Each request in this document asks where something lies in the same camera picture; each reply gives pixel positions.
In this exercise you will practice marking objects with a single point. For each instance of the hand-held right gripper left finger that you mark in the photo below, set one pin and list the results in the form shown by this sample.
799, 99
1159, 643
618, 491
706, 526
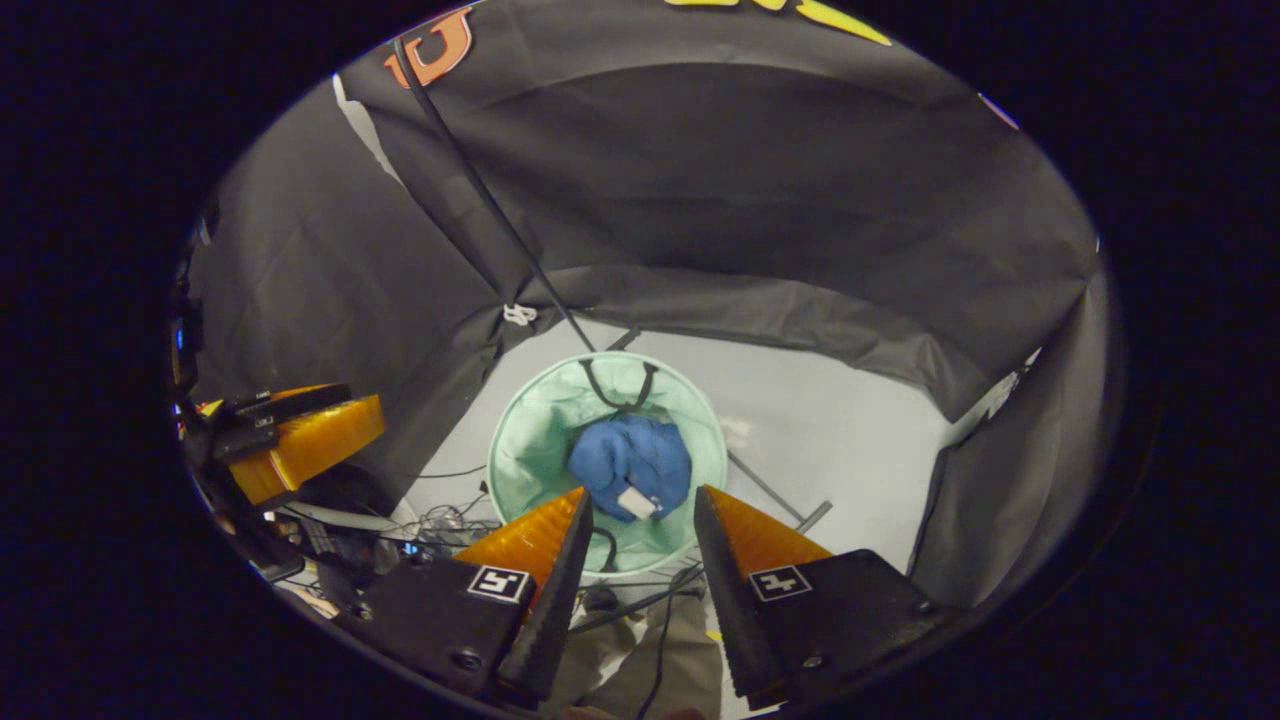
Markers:
560, 600

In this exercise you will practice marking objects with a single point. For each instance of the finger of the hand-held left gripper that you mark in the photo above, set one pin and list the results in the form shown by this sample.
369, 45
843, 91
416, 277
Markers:
300, 402
310, 445

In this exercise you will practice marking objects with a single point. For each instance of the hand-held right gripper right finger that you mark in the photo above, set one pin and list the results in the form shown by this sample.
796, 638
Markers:
730, 610

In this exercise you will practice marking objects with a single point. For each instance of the green mesh laundry hamper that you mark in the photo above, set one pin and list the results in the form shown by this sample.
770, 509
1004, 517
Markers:
530, 440

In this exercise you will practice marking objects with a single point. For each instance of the black clothes rack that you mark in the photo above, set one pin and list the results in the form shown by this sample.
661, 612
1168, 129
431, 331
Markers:
470, 170

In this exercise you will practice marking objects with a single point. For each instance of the person's leg in khaki trousers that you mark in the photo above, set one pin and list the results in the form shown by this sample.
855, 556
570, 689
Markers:
690, 650

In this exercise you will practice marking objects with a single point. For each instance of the black backdrop cloth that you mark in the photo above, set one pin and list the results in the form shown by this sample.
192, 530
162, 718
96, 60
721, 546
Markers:
750, 200

